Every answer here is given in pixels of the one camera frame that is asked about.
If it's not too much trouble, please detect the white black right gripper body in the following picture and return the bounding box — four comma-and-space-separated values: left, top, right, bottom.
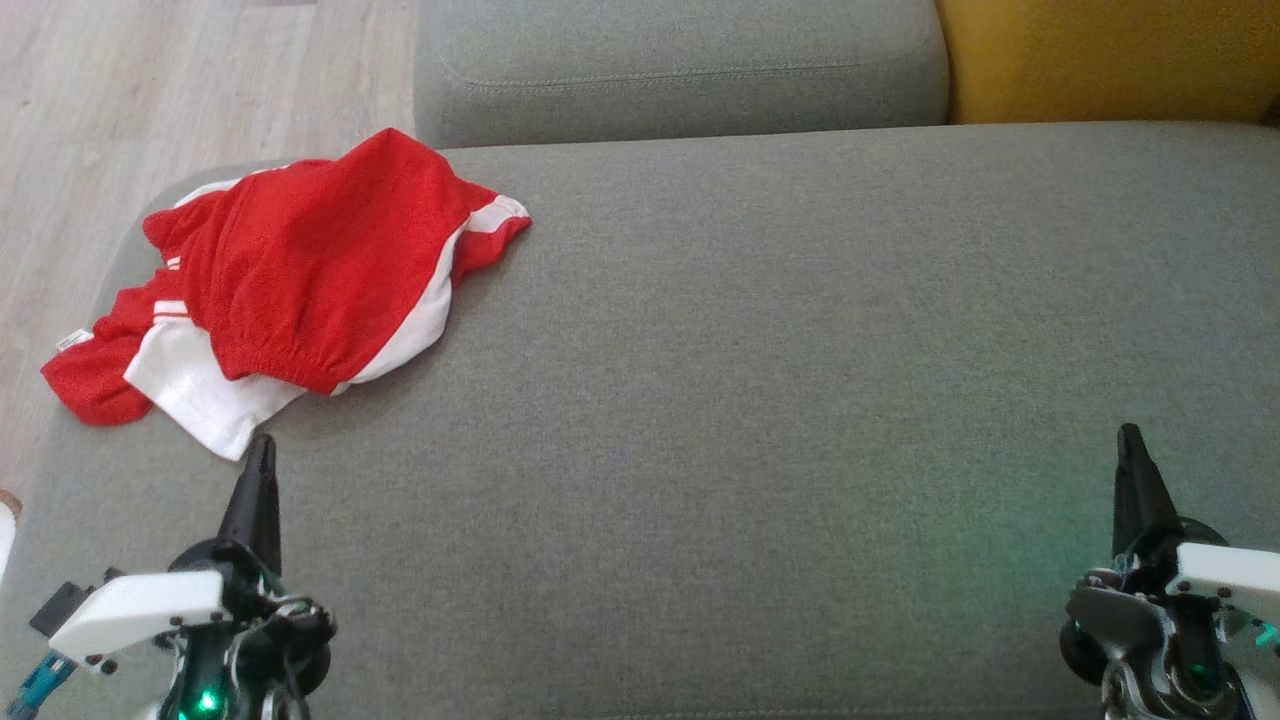
1060, 518, 1280, 720

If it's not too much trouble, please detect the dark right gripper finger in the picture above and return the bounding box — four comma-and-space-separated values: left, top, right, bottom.
1113, 423, 1184, 559

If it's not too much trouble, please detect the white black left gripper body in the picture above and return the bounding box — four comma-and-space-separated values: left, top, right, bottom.
50, 540, 337, 720

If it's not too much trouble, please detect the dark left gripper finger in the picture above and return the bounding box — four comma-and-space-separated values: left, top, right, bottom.
215, 432, 284, 579

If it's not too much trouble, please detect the red white jersey shirt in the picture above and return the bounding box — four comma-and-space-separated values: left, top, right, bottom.
42, 165, 532, 461

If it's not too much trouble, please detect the white rounded object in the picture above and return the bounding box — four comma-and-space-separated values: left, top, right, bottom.
0, 490, 23, 583

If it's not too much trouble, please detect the large grey sofa seat cushion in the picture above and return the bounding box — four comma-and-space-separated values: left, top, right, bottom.
0, 122, 1280, 720

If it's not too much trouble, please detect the large yellow sofa back cushion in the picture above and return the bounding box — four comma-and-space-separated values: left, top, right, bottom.
935, 0, 1280, 126

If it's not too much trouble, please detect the small grey sofa seat cushion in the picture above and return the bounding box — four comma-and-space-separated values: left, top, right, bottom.
413, 0, 951, 149

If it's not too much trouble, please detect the left cable blue connector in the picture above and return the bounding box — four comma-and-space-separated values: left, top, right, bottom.
3, 648, 78, 719

